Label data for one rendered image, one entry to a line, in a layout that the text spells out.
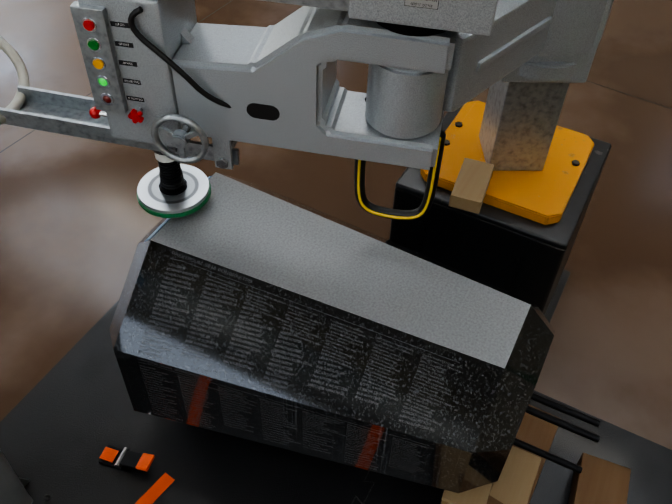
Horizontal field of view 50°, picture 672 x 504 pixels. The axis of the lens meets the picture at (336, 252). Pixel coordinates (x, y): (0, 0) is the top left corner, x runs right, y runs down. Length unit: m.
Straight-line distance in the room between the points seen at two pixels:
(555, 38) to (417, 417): 1.10
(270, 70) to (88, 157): 2.24
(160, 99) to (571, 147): 1.47
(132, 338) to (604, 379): 1.80
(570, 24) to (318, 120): 0.77
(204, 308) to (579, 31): 1.30
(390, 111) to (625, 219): 2.13
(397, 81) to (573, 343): 1.70
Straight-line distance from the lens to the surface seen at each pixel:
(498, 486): 2.41
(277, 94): 1.78
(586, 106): 4.37
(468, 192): 2.34
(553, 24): 2.15
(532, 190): 2.48
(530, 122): 2.42
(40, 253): 3.44
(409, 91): 1.71
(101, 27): 1.82
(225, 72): 1.79
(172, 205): 2.17
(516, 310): 2.02
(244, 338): 2.04
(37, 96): 2.30
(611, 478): 2.67
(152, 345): 2.17
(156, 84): 1.87
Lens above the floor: 2.36
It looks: 47 degrees down
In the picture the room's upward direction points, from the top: 2 degrees clockwise
